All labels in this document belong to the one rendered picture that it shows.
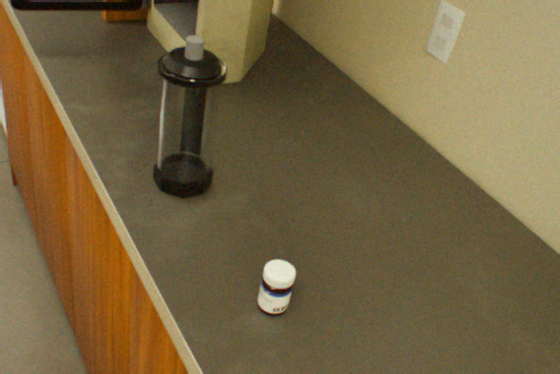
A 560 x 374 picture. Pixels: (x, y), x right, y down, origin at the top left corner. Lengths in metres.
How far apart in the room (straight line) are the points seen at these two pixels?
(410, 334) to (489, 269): 0.23
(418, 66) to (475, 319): 0.65
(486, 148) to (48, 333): 1.42
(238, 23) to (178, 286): 0.67
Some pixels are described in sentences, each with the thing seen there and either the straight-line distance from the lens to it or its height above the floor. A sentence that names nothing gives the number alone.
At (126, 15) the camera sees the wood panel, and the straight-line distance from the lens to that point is 1.72.
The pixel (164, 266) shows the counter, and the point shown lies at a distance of 0.96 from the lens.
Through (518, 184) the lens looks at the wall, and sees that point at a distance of 1.30.
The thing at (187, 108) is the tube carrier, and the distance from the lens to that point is 0.99.
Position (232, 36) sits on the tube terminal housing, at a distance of 1.41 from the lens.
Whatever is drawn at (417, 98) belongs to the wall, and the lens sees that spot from 1.46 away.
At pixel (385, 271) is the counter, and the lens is 1.03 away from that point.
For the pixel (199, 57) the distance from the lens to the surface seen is 0.99.
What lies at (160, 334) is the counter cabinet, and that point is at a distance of 1.07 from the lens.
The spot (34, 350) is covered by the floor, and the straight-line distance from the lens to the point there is 2.07.
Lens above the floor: 1.61
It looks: 36 degrees down
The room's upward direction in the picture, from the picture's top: 12 degrees clockwise
